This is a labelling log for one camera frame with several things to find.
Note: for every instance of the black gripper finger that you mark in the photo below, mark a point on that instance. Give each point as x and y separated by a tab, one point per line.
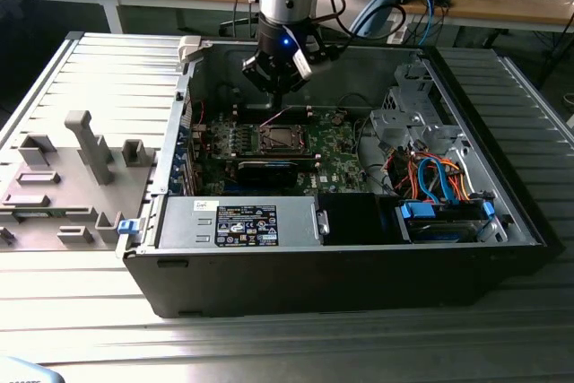
295	81
262	71

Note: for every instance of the silver CPU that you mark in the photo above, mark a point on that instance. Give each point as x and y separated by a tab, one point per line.
283	135

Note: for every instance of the CPU socket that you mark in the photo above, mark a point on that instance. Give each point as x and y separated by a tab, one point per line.
264	146

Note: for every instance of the black RAM slot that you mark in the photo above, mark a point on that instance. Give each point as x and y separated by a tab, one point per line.
278	162

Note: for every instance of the grey case latch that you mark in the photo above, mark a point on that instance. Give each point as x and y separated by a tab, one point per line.
188	49

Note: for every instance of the green motherboard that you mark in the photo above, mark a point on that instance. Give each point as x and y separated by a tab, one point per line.
341	163

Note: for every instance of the black graphics card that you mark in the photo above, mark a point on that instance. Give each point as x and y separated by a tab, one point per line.
266	174

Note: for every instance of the white labelled tag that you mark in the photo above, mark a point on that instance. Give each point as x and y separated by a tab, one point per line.
397	35

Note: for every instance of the metal drive cage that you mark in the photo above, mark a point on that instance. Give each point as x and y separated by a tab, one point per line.
403	123

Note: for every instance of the grey power supply unit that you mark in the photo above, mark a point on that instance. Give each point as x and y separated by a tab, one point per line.
188	226

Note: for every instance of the disk with blue carrier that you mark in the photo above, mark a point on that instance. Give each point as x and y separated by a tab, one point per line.
421	212

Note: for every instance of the black PC case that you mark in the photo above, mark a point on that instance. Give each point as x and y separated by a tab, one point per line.
314	280

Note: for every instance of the blue case latch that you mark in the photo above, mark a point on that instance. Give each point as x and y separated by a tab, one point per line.
127	227

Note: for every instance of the grey parts rack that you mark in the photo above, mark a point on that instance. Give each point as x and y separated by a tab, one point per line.
67	163

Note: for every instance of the green RAM stick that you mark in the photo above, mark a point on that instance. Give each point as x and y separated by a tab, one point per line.
33	214

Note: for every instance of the pale grey rounded device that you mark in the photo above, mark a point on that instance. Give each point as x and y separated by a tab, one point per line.
22	371

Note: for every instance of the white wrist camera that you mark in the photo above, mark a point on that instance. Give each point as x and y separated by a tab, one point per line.
303	64

